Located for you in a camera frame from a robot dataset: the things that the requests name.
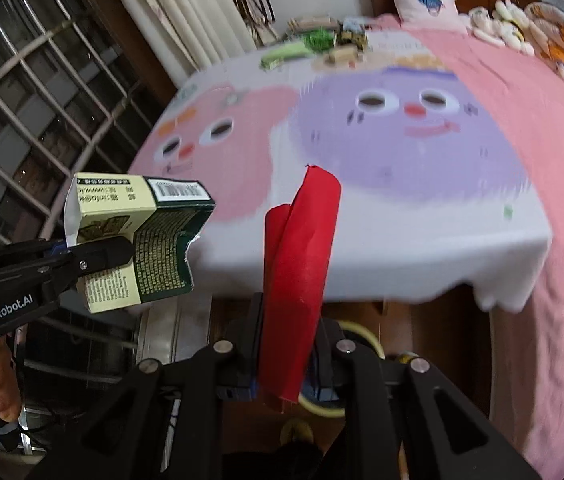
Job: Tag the metal window grille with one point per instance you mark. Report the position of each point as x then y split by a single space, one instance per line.
61 85

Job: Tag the crumpled green wrapper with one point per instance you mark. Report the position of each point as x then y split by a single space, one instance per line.
319 39

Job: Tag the white plush toy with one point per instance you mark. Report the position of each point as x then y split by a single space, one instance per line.
502 25

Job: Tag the black and yellow wrapper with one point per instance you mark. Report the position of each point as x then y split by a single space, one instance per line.
352 39

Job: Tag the light green paper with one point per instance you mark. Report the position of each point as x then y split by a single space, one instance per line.
287 52

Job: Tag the hanging cloth bag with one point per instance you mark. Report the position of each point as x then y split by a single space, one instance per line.
257 25

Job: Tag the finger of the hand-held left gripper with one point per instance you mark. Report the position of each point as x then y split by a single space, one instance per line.
101 257
54 247

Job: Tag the yellow-rimmed bin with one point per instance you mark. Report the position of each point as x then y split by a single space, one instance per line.
357 329

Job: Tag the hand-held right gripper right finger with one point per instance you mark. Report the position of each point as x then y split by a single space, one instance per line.
324 360

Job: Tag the stack of books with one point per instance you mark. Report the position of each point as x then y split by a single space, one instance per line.
312 24

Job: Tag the brown cardboard box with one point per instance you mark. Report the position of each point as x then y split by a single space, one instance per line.
344 54

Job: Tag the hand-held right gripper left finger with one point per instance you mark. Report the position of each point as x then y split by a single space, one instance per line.
242 350

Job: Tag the cream curtain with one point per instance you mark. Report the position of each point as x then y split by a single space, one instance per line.
176 10

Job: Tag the red paper sleeve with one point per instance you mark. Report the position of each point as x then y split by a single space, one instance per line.
302 260

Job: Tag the pink pillow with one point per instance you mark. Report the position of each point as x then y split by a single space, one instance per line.
427 5

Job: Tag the blue tissue pack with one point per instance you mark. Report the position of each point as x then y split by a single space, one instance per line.
357 22

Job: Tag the cream and green box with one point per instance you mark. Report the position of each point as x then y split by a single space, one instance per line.
161 250

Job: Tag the pink blanket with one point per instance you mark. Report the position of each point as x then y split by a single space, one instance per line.
537 160

